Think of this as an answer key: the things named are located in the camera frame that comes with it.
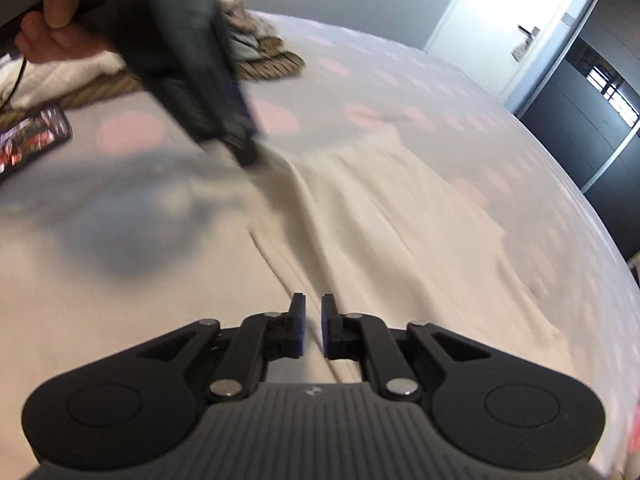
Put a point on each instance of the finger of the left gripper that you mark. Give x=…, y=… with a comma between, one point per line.
x=239, y=131

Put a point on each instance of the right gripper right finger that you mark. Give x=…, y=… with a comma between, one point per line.
x=366, y=340

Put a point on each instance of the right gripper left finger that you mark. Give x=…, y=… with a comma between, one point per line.
x=260, y=339

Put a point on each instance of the white long-sleeve shirt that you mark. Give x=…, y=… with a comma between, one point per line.
x=98, y=257

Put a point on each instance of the person's left hand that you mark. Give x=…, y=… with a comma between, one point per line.
x=51, y=36

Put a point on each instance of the grey garment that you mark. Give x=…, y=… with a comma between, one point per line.
x=251, y=36

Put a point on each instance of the pink polka-dot bed sheet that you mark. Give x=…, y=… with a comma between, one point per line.
x=353, y=84

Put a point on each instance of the cream textured garment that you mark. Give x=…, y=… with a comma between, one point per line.
x=45, y=82

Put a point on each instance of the smartphone with lit screen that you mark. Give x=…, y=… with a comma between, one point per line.
x=36, y=135

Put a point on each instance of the white door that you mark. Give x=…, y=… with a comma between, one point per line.
x=481, y=37

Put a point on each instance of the dark wardrobe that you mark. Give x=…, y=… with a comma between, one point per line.
x=587, y=117

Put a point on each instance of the black door handle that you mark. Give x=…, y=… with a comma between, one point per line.
x=529, y=34

